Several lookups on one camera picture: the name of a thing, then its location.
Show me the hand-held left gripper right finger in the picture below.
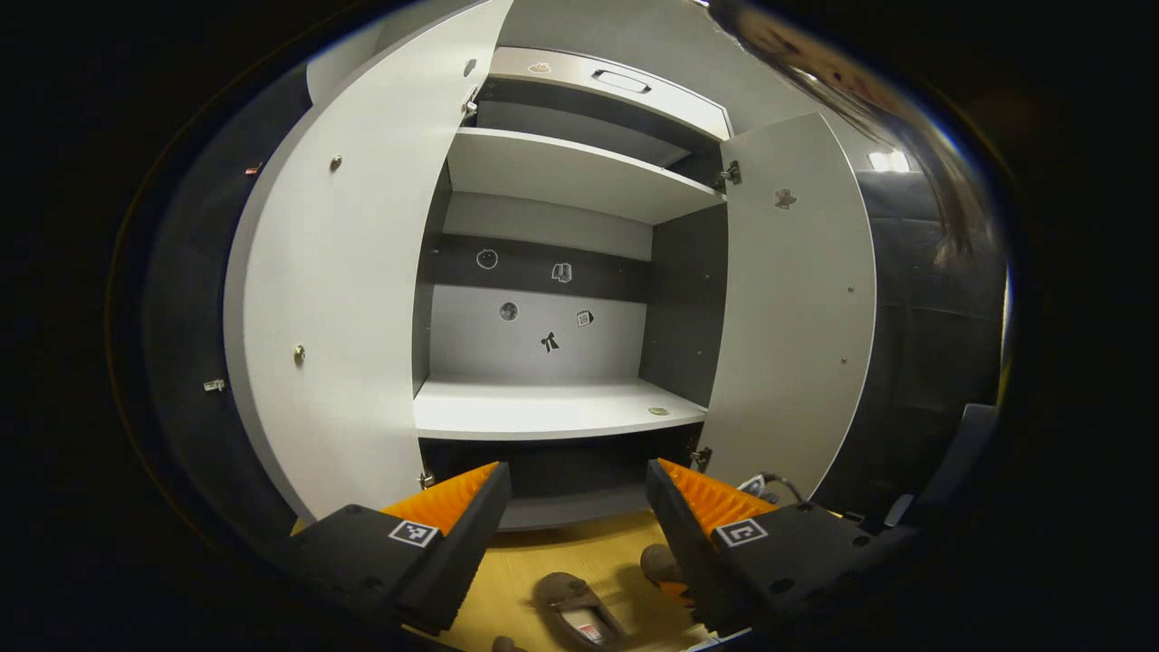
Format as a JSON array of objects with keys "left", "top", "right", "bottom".
[{"left": 645, "top": 457, "right": 911, "bottom": 635}]

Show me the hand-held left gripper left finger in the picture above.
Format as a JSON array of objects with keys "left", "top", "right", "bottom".
[{"left": 288, "top": 460, "right": 513, "bottom": 637}]

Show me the brown fuzzy shoe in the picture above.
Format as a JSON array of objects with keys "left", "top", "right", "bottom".
[
  {"left": 639, "top": 542, "right": 691, "bottom": 590},
  {"left": 532, "top": 571, "right": 627, "bottom": 649}
]

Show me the white shoe cabinet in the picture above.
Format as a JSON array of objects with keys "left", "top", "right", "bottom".
[{"left": 412, "top": 45, "right": 736, "bottom": 533}]

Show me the beige cabinet drawer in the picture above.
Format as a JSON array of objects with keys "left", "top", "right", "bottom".
[{"left": 487, "top": 45, "right": 734, "bottom": 143}]

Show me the black backdrop cloth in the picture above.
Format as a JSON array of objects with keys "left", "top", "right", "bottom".
[
  {"left": 810, "top": 168, "right": 1008, "bottom": 535},
  {"left": 136, "top": 63, "right": 313, "bottom": 544}
]

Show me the black drawer handle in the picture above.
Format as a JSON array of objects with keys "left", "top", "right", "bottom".
[{"left": 591, "top": 69, "right": 653, "bottom": 95}]

